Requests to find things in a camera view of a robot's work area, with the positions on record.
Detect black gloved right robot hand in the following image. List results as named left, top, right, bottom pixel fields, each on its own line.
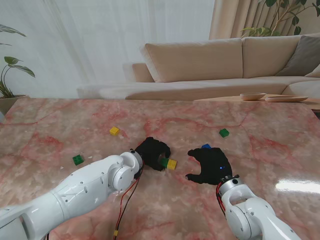
left=185, top=146, right=234, bottom=186

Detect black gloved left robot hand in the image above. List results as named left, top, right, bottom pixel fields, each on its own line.
left=134, top=136, right=172, bottom=173

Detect light wooden coffee table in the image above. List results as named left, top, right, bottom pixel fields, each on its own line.
left=193, top=95, right=320, bottom=111

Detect wooden bowl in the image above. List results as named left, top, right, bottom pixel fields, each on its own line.
left=239, top=92, right=267, bottom=101

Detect flat wooden plate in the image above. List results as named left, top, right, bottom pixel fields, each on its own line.
left=264, top=95, right=309, bottom=103

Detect beige sofa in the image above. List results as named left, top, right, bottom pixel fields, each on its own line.
left=76, top=33, right=320, bottom=102

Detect white sheer curtain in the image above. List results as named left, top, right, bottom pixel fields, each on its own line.
left=0, top=0, right=216, bottom=100

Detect cream cushion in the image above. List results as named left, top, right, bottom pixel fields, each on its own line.
left=304, top=63, right=320, bottom=78

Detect grey cushion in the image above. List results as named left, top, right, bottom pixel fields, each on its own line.
left=276, top=34, right=320, bottom=77

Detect beige curtain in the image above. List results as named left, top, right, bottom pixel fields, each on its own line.
left=208, top=0, right=320, bottom=41

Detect grey plant pot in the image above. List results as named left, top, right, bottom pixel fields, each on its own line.
left=0, top=94, right=31, bottom=116

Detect green potted plant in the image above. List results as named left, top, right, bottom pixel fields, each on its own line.
left=0, top=23, right=36, bottom=99

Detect tall leafy plant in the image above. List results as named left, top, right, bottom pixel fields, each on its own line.
left=241, top=0, right=320, bottom=38

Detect right arm red black cables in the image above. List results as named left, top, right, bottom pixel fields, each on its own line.
left=215, top=181, right=228, bottom=217

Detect arm red black cables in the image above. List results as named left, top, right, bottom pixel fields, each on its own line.
left=215, top=181, right=228, bottom=217
left=112, top=164, right=146, bottom=240

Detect left arm red black cables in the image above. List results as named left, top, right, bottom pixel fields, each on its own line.
left=112, top=164, right=146, bottom=240

